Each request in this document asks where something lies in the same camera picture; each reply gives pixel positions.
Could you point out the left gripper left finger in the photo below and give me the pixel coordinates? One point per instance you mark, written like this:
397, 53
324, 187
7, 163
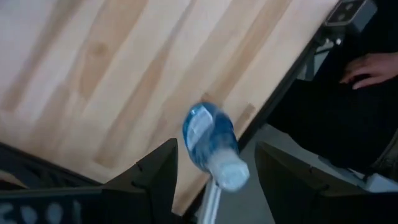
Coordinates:
149, 186

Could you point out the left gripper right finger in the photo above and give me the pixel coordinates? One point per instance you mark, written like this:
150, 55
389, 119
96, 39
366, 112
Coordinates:
289, 193

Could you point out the silver metal leg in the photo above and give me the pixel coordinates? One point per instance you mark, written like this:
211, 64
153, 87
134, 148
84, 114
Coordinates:
210, 205

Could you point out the person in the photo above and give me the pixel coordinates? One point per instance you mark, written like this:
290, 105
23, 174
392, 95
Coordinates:
342, 124

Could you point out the person's hand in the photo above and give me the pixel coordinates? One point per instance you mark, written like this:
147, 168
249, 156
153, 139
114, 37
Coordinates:
370, 70

